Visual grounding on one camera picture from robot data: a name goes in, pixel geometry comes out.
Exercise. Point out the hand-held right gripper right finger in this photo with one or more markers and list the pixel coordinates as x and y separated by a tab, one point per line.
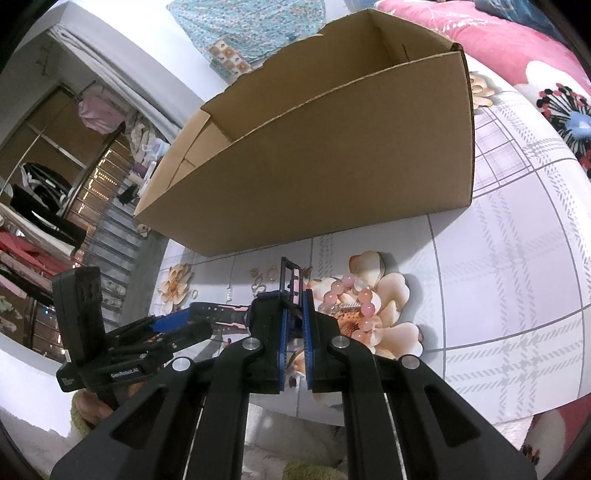
309	341

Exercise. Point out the pink hanging garment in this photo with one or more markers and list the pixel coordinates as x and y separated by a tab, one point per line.
99	110

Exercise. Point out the red hanging garment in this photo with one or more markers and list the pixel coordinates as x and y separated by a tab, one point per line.
27	258

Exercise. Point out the brown cardboard box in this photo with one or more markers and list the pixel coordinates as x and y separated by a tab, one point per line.
323	161

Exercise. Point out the teal patterned cloth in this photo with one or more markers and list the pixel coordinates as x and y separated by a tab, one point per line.
240	27

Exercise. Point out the person's left hand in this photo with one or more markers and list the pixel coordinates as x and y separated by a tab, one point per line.
92	408

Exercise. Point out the black hanging garment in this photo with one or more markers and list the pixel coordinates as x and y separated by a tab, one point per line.
41	194

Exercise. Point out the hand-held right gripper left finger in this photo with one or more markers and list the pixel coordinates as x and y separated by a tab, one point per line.
280	341

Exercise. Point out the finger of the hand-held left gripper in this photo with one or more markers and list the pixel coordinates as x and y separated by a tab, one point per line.
171	322
184	334

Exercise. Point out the white curtain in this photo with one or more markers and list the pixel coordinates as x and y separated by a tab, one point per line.
115	64

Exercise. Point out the blue printed blanket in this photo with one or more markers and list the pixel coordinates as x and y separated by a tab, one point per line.
521	11

